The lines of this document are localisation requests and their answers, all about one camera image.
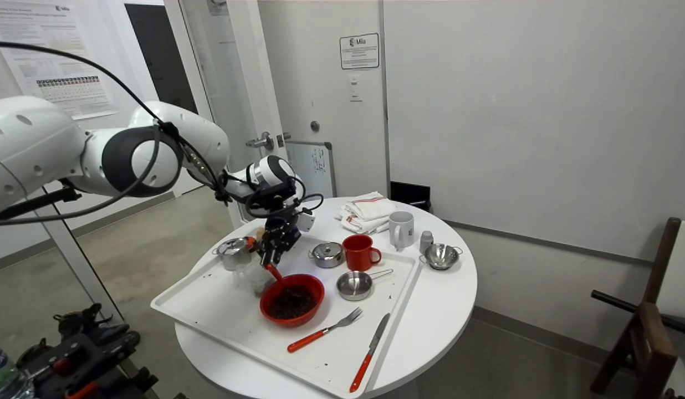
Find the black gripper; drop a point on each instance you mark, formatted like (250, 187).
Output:
(282, 229)

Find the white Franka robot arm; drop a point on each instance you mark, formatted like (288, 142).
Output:
(33, 147)

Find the red plastic bowl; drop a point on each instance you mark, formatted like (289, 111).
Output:
(271, 316)

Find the small open steel bowl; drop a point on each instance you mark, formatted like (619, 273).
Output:
(353, 286)

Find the shiny steel bowl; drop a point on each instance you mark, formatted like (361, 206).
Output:
(439, 258)

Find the small orange round container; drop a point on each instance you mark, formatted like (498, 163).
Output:
(250, 243)

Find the steel canister with lid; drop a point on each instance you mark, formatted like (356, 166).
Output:
(231, 256)

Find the dark brown beans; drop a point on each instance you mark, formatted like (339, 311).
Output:
(294, 303)

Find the small lidded steel pot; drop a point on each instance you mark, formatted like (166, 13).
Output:
(326, 256)

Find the white plastic tray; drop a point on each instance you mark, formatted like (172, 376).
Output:
(210, 303)

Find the red mug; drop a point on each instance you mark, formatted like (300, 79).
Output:
(356, 254)

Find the white red kitchen towel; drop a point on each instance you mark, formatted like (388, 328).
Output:
(366, 212)

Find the white door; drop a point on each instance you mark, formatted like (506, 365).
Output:
(263, 111)

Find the black box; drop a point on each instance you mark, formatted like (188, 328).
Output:
(410, 196)

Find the small steel shaker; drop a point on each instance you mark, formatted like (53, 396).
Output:
(426, 239)

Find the round white table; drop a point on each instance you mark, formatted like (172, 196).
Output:
(445, 311)

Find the grey metal stand pole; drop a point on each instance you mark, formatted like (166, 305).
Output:
(76, 258)

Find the black orange clamp tools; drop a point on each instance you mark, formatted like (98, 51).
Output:
(90, 357)

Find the dark wooden chair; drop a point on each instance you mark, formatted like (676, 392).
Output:
(643, 340)

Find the white light switch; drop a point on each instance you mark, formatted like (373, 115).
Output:
(356, 89)

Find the white wall sign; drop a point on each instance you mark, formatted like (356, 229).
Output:
(361, 51)

